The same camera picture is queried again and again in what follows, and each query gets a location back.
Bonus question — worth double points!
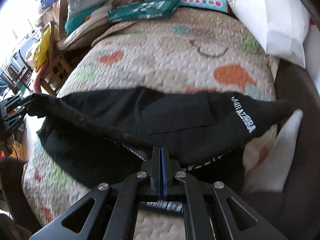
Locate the brown paper bag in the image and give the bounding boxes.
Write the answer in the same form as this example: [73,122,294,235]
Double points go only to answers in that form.
[52,0,68,41]

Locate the white paper shopping bag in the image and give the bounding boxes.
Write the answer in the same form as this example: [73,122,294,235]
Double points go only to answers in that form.
[226,0,310,68]

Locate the patchwork quilted bedspread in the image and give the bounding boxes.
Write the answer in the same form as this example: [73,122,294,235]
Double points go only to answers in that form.
[22,8,279,239]

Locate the green long box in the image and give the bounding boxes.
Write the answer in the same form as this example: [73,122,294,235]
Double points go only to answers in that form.
[107,0,180,23]

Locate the yellow plastic bag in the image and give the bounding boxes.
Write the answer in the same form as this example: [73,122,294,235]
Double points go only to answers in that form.
[33,25,51,72]

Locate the teal folded cloth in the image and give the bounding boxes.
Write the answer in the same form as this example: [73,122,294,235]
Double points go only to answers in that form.
[65,4,103,36]

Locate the black pants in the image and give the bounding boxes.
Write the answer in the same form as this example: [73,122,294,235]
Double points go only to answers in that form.
[28,87,292,192]

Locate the grey socked foot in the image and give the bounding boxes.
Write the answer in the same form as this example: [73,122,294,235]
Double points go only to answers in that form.
[242,109,303,194]

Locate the light blue shapes box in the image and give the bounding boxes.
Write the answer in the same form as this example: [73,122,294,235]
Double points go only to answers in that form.
[180,0,229,13]

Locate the wooden chair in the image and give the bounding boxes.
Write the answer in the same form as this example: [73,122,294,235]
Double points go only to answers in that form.
[37,22,75,97]

